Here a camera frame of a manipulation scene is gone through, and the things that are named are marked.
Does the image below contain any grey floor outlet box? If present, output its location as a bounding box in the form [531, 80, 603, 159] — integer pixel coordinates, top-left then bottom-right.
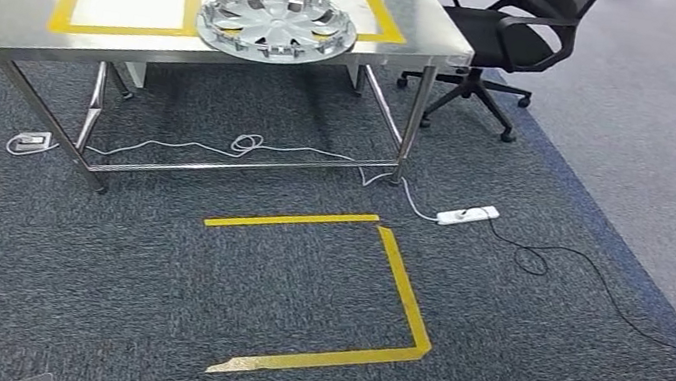
[13, 127, 54, 158]

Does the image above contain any white power strip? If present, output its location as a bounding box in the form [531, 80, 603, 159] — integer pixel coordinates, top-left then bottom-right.
[435, 198, 501, 234]

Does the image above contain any black armrest office chair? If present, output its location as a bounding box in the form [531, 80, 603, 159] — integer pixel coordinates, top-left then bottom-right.
[389, 0, 605, 155]

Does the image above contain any white coiled floor cable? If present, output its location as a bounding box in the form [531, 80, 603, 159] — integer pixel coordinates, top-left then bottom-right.
[4, 98, 450, 224]

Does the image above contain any grey plastic wheel cover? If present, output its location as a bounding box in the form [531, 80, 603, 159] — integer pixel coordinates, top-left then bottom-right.
[191, 0, 364, 76]

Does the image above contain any yellow floor tape square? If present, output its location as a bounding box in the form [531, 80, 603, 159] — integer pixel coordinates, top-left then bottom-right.
[182, 189, 451, 381]

